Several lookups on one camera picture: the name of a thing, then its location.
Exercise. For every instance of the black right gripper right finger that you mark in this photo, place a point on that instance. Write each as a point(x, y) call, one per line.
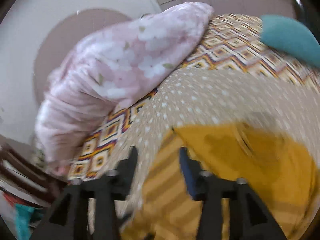
point(232, 201)

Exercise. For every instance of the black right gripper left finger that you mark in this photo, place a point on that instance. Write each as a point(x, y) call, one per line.
point(86, 209)

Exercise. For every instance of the yellow striped knit sweater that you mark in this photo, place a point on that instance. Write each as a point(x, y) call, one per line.
point(280, 170)

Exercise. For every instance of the dark wooden chair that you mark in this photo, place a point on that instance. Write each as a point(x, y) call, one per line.
point(32, 180)

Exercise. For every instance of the beige dotted quilt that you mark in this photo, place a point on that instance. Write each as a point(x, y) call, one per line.
point(192, 96)

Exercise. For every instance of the pink floral comforter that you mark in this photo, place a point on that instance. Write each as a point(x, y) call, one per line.
point(113, 68)

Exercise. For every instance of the round mauve headboard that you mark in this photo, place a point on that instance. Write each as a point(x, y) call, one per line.
point(63, 37)

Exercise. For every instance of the colourful diamond pattern blanket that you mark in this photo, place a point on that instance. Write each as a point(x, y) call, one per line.
point(231, 42)

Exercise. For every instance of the teal pillow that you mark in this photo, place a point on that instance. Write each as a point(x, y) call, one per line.
point(290, 36)

